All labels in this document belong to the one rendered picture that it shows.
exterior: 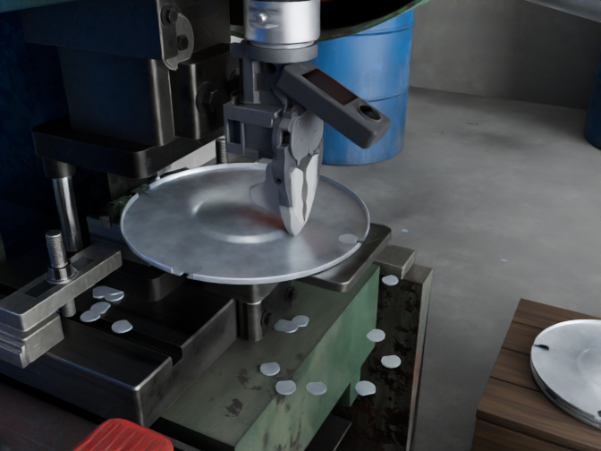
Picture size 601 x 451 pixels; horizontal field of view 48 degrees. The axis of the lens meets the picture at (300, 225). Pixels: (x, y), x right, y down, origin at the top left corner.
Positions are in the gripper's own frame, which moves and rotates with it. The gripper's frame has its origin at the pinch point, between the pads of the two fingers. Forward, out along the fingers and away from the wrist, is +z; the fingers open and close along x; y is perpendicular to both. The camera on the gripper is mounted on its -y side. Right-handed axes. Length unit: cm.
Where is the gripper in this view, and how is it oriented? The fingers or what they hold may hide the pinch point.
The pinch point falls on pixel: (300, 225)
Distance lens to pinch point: 74.6
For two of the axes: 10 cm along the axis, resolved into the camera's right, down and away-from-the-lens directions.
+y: -8.9, -2.1, 4.1
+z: 0.0, 8.9, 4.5
